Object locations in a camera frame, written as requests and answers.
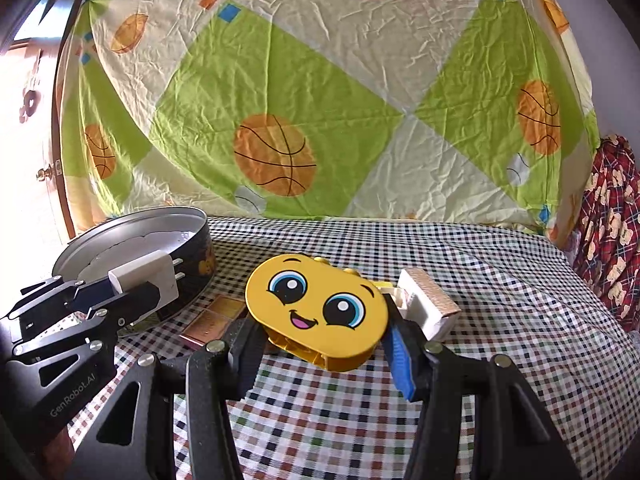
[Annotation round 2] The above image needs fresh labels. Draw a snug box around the round metal tin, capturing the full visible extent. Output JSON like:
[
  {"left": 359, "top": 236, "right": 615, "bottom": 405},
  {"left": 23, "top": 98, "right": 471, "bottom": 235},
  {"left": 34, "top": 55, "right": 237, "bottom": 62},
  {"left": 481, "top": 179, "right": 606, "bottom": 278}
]
[{"left": 52, "top": 206, "right": 216, "bottom": 337}]

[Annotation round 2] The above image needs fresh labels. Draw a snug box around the brass door knob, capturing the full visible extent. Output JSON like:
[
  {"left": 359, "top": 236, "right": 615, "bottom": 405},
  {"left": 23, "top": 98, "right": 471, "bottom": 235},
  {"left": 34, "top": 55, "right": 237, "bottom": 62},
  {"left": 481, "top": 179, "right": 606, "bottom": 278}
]
[{"left": 36, "top": 158, "right": 63, "bottom": 182}]

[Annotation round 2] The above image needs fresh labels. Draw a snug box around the copper makeup palette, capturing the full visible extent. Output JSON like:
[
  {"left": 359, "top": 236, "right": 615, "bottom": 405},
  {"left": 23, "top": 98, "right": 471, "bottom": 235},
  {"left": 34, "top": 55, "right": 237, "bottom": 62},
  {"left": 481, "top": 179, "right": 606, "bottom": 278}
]
[{"left": 180, "top": 296, "right": 245, "bottom": 349}]

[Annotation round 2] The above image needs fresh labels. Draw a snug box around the checkered tablecloth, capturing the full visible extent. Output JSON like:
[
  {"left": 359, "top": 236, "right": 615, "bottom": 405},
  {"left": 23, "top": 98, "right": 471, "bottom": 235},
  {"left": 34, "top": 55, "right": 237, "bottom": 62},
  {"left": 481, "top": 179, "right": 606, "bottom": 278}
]
[{"left": 67, "top": 214, "right": 640, "bottom": 480}]

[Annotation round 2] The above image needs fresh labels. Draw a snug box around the yellow toy cube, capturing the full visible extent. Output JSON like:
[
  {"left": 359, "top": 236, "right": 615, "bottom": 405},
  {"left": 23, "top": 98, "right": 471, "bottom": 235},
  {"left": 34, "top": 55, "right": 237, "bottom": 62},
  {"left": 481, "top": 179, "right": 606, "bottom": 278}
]
[{"left": 373, "top": 281, "right": 402, "bottom": 307}]

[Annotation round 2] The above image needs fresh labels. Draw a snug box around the white sun toy block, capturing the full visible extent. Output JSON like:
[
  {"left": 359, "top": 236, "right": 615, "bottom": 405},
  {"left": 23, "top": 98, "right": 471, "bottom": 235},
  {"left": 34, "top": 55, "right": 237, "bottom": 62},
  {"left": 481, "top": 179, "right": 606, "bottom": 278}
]
[{"left": 390, "top": 287, "right": 412, "bottom": 318}]

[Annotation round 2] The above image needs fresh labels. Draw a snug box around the yellow smiley face toy block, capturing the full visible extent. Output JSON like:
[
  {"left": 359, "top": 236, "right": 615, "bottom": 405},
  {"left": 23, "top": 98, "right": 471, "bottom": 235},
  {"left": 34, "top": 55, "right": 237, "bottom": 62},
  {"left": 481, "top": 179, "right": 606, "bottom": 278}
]
[{"left": 244, "top": 254, "right": 395, "bottom": 373}]

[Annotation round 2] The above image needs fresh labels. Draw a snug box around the wooden door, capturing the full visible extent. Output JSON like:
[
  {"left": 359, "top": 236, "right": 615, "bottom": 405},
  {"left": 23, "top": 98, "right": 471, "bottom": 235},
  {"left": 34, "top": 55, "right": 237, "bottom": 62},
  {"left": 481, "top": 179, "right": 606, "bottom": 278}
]
[{"left": 0, "top": 0, "right": 101, "bottom": 241}]

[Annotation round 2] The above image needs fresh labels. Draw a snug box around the red plaid bear cloth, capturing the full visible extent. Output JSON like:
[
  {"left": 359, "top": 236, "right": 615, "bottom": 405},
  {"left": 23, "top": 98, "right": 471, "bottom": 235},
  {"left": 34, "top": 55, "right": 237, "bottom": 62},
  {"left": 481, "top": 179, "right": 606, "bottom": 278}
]
[{"left": 573, "top": 134, "right": 639, "bottom": 332}]

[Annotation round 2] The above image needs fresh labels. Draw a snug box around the basketball print bed sheet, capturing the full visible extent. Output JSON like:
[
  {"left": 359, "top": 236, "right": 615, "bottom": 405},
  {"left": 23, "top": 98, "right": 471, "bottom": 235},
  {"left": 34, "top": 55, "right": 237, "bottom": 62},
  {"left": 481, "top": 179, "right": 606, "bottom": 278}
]
[{"left": 61, "top": 0, "right": 599, "bottom": 245}]

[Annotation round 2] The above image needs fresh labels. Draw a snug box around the patterned rectangular box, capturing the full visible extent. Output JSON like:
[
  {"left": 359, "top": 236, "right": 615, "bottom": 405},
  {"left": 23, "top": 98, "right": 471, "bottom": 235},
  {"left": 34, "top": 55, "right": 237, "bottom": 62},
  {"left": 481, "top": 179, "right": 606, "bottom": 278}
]
[{"left": 397, "top": 268, "right": 462, "bottom": 342}]

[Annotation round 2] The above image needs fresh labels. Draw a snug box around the white power adapter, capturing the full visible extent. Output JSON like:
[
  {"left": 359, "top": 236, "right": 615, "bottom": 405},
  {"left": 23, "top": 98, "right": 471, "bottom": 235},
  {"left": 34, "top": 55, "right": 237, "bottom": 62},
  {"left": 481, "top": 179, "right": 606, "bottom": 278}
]
[{"left": 107, "top": 250, "right": 184, "bottom": 312}]

